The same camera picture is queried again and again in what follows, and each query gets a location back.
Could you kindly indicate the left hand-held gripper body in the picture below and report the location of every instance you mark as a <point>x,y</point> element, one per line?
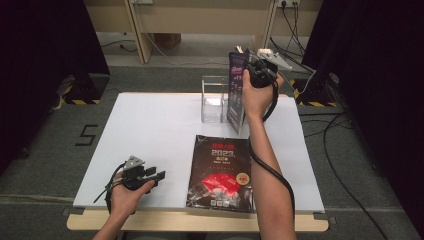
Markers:
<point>135,176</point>

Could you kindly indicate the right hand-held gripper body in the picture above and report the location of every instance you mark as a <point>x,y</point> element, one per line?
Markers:
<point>261,78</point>

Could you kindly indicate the purple magazine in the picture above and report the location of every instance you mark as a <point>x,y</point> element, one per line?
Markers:
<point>236,100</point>

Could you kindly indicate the clear acrylic book stand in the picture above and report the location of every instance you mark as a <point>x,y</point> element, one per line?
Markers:
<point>211,110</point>

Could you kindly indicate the black magazine red print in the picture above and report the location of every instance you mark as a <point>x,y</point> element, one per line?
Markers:
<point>220,160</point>

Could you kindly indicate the person's right hand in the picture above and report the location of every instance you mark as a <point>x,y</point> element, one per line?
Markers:
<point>258,100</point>

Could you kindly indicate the person's left hand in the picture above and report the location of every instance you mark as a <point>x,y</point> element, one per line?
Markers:
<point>125,200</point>

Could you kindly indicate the black stand base striped tape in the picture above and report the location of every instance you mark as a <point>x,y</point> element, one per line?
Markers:
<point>315,96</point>
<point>88,90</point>

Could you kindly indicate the beige wooden desk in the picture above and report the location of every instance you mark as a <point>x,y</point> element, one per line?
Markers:
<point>200,20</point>

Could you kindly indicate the black curtain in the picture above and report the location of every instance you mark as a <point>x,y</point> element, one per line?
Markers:
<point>383,83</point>
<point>40,66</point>

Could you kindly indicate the white wall socket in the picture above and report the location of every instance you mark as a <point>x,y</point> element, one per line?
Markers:
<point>290,2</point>

